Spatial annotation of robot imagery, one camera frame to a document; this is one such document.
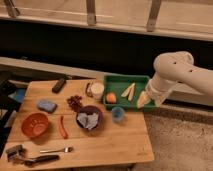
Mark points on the red bowl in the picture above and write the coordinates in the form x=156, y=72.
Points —
x=35, y=125

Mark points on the small blue cup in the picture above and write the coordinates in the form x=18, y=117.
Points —
x=117, y=114

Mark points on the blue object at left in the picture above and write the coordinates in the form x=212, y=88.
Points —
x=18, y=95

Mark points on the black handled tool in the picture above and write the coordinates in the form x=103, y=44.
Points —
x=41, y=159

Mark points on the yellow banana slice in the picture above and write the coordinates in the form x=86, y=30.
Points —
x=129, y=92

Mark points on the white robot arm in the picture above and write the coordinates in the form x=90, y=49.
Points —
x=171, y=68

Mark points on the wooden table board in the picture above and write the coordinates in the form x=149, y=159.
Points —
x=111, y=143

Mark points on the dark purple bowl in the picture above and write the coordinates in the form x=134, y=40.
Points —
x=89, y=109

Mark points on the crumpled white paper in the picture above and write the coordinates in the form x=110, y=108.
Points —
x=88, y=121

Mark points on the dark red grapes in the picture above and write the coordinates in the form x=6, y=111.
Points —
x=74, y=102

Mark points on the blue sponge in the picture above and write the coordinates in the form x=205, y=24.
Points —
x=46, y=106

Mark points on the orange fruit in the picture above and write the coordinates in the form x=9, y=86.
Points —
x=111, y=98

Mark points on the silver fork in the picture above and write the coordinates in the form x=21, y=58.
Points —
x=64, y=150

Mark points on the black remote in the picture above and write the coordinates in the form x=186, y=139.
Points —
x=59, y=85

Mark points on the white cylindrical can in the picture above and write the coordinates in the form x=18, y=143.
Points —
x=97, y=90

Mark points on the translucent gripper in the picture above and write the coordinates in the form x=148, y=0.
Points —
x=148, y=95

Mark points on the grey metal clamp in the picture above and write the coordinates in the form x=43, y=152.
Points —
x=15, y=154

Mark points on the green tray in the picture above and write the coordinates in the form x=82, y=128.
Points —
x=117, y=84

